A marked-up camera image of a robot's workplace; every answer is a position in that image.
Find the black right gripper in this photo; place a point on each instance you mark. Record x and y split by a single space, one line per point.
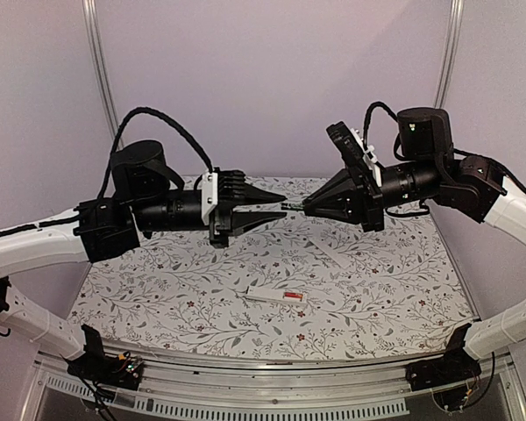
368 210

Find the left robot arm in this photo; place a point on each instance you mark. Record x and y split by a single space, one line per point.
149 197

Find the white remote battery cover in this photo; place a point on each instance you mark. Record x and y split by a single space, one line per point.
338 258

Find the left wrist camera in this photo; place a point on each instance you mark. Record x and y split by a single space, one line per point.
209 194

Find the red battery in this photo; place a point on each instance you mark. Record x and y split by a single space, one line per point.
293 295

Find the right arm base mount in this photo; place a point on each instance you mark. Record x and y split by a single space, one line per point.
453 365

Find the white remote control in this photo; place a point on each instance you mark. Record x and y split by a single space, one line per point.
273 296

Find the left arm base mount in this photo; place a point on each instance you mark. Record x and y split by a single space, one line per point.
123 371

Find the aluminium corner post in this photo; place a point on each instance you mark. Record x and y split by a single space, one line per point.
99 64
450 52

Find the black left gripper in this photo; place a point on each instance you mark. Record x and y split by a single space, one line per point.
223 217

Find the floral patterned table mat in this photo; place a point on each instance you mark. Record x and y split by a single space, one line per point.
295 289

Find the left aluminium corner post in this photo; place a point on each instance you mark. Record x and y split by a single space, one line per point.
99 64

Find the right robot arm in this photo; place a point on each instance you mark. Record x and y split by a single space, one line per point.
432 169

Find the right aluminium corner post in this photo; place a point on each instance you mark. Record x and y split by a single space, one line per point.
450 52

